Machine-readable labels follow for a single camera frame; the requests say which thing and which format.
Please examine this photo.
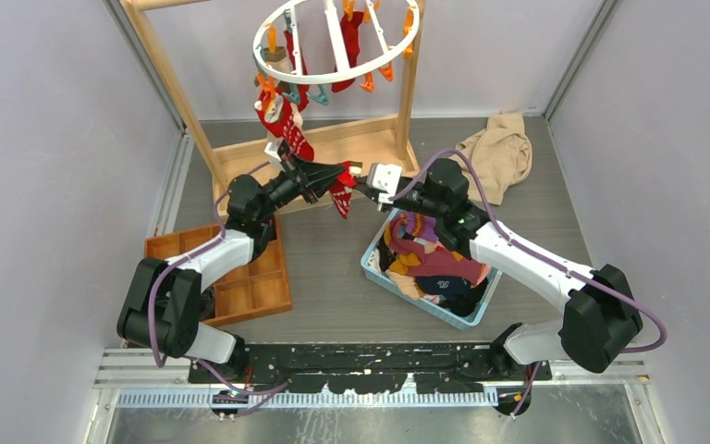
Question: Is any blue plastic basket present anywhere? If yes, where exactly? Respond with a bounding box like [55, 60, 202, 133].
[361, 209, 502, 330]

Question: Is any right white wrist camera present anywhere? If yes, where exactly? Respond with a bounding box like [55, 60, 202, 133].
[366, 163, 403, 194]

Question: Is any navy blue sock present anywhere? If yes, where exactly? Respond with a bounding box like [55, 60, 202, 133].
[415, 276, 472, 302]

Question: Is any maroon ribbed sock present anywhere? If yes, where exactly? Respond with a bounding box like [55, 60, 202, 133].
[383, 212, 491, 286]

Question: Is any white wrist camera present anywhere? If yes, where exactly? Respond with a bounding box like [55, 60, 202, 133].
[366, 163, 403, 194]
[264, 139, 296, 171]

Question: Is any red white patterned sock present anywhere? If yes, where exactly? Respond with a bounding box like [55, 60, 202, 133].
[254, 91, 315, 161]

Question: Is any white round clip hanger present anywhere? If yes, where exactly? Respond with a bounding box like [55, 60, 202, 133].
[252, 1, 422, 85]

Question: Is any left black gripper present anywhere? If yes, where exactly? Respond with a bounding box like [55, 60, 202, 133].
[255, 154, 346, 222]

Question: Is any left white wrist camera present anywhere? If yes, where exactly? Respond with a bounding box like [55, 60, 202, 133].
[264, 139, 296, 171]

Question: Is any teal clothes peg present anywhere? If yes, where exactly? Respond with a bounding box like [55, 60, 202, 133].
[307, 84, 330, 106]

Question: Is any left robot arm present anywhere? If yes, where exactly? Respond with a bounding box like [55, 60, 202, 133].
[116, 154, 355, 383]

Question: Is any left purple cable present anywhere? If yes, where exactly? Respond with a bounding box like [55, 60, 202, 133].
[147, 160, 271, 369]

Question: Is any orange clothes peg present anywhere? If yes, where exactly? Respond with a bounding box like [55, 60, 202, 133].
[256, 72, 276, 111]

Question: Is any beige cloth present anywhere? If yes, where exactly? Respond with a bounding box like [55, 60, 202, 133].
[455, 113, 533, 205]

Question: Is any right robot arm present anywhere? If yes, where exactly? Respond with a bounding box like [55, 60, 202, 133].
[355, 158, 643, 380]

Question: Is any wooden compartment tray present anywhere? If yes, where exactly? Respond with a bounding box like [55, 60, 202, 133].
[144, 217, 293, 327]

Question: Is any wooden hanger stand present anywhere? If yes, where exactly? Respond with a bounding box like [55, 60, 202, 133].
[120, 0, 424, 191]

